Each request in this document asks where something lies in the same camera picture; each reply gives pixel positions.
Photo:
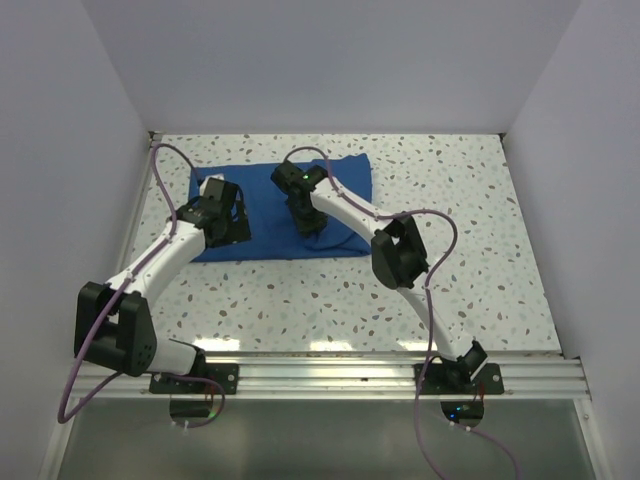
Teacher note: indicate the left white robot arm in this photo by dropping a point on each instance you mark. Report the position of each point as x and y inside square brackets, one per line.
[114, 326]

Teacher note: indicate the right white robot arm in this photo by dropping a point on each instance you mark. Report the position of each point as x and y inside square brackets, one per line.
[398, 260]

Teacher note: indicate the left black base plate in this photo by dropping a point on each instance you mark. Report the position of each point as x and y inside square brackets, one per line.
[226, 375]

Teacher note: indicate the aluminium rail frame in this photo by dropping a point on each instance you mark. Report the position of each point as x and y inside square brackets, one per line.
[327, 356]

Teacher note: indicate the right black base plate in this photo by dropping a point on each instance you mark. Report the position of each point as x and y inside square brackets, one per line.
[495, 380]

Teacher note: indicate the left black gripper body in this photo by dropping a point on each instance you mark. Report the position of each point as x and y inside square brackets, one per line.
[235, 231]

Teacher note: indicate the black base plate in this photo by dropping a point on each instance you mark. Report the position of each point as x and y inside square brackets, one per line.
[226, 375]
[495, 380]

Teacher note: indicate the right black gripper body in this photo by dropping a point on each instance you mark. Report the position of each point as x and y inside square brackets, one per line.
[307, 220]

